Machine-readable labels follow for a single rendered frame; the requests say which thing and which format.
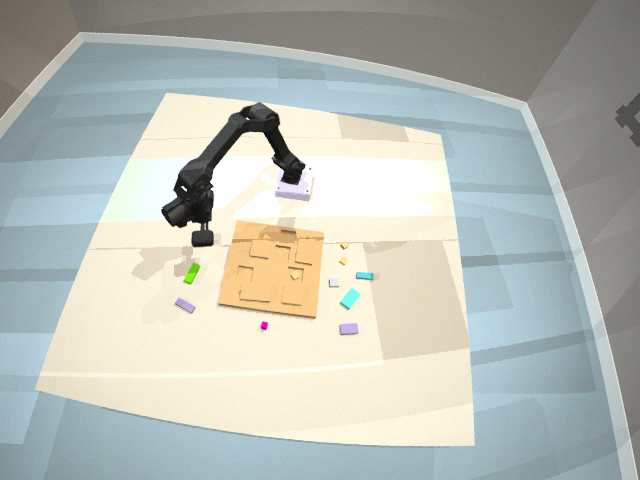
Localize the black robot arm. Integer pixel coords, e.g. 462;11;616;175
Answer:
161;102;306;229

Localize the green flat bar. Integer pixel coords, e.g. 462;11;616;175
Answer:
184;263;200;284

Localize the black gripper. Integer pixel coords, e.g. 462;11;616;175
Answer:
191;189;214;248

